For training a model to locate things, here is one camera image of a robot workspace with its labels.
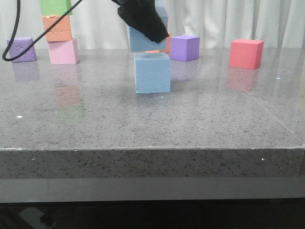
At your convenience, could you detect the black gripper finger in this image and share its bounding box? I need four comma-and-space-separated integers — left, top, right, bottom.
114, 0, 168, 43

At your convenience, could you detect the light blue foam block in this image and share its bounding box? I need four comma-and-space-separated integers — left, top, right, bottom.
134, 52, 171, 94
127, 0, 168, 52

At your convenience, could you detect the orange smooth foam block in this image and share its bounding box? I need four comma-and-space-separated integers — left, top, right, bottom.
145, 32, 171, 53

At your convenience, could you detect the white pleated curtain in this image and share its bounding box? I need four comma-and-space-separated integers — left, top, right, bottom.
0, 0, 305, 51

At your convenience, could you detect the purple smooth foam block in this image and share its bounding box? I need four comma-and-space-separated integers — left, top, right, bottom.
170, 35, 200, 62

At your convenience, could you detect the orange textured foam block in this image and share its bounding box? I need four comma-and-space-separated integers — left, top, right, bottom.
42, 15, 72, 42

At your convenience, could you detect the pink foam block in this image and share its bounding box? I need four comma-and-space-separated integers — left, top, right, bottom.
48, 38, 80, 65

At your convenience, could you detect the green foam block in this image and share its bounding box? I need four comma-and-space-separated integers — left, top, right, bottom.
40, 0, 72, 16

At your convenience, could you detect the red foam block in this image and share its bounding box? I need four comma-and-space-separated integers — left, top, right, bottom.
229, 39, 264, 70

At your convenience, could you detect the purple textured foam block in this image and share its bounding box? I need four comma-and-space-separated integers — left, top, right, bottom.
9, 37, 36, 62

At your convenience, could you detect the black cable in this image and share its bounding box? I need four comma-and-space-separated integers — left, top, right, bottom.
2, 0, 83, 62

